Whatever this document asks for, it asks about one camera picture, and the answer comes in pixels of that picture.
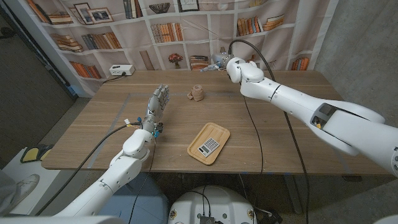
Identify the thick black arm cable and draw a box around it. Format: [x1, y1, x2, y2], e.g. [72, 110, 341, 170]
[228, 39, 311, 224]
[34, 122, 144, 216]

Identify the grey calculator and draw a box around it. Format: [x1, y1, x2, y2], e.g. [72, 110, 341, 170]
[197, 137, 221, 158]

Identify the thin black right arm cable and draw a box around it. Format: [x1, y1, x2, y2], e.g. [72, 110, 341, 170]
[241, 95, 265, 175]

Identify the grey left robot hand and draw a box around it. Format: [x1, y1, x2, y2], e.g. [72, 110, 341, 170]
[142, 83, 170, 133]

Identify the grey table leg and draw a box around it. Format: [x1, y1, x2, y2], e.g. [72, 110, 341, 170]
[283, 174, 304, 215]

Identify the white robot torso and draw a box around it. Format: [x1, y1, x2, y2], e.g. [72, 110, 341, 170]
[167, 185, 257, 224]

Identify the white power outlet box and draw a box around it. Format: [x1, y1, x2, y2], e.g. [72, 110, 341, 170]
[109, 64, 136, 77]

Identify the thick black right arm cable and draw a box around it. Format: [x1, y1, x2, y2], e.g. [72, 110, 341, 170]
[228, 39, 311, 224]

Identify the blue grey box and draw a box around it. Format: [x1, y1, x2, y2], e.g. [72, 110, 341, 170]
[99, 172, 170, 224]

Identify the white floor platform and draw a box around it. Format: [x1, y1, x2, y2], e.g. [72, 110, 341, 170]
[2, 147, 63, 215]

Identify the wooden tray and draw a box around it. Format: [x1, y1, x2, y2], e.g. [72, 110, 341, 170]
[187, 122, 231, 166]

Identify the black torso cable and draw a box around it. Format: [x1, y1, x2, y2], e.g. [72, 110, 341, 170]
[186, 185, 212, 218]

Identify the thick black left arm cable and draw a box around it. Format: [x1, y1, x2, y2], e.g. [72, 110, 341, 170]
[34, 122, 144, 216]

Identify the black outlet power cord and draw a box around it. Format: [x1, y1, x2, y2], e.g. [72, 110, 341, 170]
[102, 73, 127, 84]

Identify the printed bookshelf backdrop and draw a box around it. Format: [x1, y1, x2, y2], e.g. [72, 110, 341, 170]
[23, 0, 340, 97]

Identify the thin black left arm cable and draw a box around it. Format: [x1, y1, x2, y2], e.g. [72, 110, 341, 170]
[127, 135, 158, 224]

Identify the yellow and black pad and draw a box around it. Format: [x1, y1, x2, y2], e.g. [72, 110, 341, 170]
[20, 144, 54, 164]

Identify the white shoe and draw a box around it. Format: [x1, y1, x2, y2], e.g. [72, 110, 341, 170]
[12, 173, 40, 203]

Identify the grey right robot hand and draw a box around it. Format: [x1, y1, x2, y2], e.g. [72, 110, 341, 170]
[200, 52, 234, 73]

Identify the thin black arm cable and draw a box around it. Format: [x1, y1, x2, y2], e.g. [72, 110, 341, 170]
[127, 135, 158, 224]
[241, 95, 265, 175]

